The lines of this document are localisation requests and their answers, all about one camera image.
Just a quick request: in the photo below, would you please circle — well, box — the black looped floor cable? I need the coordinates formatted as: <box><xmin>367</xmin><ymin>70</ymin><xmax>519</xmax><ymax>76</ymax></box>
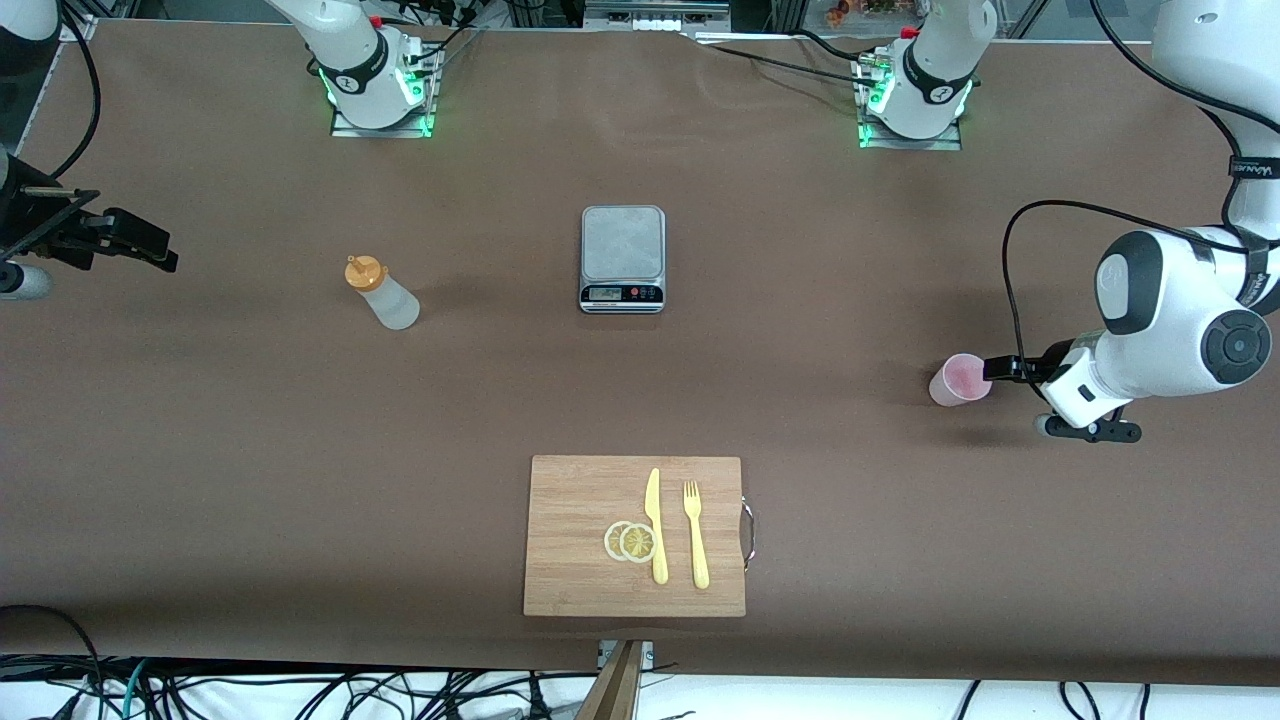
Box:
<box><xmin>0</xmin><ymin>603</ymin><xmax>106</xmax><ymax>720</ymax></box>

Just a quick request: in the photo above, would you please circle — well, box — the grey power strip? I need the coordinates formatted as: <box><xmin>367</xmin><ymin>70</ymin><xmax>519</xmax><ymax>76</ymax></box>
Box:
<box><xmin>583</xmin><ymin>0</ymin><xmax>731</xmax><ymax>34</ymax></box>

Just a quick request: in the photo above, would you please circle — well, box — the black cable across table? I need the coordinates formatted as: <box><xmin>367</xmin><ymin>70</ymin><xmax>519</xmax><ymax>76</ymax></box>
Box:
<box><xmin>690</xmin><ymin>30</ymin><xmax>881</xmax><ymax>89</ymax></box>

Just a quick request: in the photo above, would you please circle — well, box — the wooden post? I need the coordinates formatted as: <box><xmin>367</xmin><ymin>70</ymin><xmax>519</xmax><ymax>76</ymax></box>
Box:
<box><xmin>575</xmin><ymin>640</ymin><xmax>646</xmax><ymax>720</ymax></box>

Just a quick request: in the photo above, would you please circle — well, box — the yellow plastic knife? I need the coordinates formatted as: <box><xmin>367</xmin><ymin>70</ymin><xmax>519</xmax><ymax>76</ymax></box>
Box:
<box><xmin>644</xmin><ymin>467</ymin><xmax>670</xmax><ymax>586</ymax></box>

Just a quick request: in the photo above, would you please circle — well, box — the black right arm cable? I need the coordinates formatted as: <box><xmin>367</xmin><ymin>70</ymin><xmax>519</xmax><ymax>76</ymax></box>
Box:
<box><xmin>45</xmin><ymin>0</ymin><xmax>103</xmax><ymax>183</ymax></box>

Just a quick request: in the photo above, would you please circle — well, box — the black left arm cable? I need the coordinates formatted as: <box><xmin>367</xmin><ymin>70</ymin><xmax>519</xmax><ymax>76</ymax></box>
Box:
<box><xmin>1002</xmin><ymin>0</ymin><xmax>1280</xmax><ymax>386</ymax></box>

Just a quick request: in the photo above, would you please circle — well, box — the pink plastic cup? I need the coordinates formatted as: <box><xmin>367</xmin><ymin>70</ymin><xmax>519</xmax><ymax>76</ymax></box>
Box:
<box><xmin>928</xmin><ymin>352</ymin><xmax>994</xmax><ymax>409</ymax></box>

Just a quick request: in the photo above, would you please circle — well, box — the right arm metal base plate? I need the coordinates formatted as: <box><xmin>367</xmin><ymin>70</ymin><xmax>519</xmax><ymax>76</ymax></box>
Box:
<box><xmin>330</xmin><ymin>45</ymin><xmax>438</xmax><ymax>139</ymax></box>

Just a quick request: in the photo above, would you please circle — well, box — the clear squeeze bottle orange cap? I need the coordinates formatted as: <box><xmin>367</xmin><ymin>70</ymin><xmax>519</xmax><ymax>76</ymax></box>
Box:
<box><xmin>344</xmin><ymin>254</ymin><xmax>421</xmax><ymax>332</ymax></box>

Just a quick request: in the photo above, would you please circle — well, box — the silver digital kitchen scale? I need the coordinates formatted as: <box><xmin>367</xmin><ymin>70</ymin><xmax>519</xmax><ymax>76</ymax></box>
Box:
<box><xmin>579</xmin><ymin>205</ymin><xmax>667</xmax><ymax>315</ymax></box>

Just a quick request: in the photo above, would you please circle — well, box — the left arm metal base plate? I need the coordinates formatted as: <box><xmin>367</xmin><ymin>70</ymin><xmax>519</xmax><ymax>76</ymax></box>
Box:
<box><xmin>858</xmin><ymin>55</ymin><xmax>964</xmax><ymax>151</ymax></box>

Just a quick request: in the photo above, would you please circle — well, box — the yellow plastic fork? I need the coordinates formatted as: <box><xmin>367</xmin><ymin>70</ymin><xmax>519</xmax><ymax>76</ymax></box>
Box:
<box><xmin>682</xmin><ymin>480</ymin><xmax>711</xmax><ymax>590</ymax></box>

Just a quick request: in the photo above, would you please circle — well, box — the wooden cutting board metal handle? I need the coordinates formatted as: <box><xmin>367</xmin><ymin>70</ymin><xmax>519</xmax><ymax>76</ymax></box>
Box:
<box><xmin>522</xmin><ymin>455</ymin><xmax>757</xmax><ymax>619</ymax></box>

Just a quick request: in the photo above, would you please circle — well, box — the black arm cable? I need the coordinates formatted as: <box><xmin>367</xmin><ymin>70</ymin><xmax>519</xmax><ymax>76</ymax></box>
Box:
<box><xmin>1002</xmin><ymin>0</ymin><xmax>1280</xmax><ymax>386</ymax></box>
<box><xmin>45</xmin><ymin>0</ymin><xmax>103</xmax><ymax>183</ymax></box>

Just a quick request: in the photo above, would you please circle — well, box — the teal floor cable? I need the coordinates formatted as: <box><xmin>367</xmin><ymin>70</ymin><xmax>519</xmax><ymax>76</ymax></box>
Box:
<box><xmin>120</xmin><ymin>658</ymin><xmax>151</xmax><ymax>720</ymax></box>

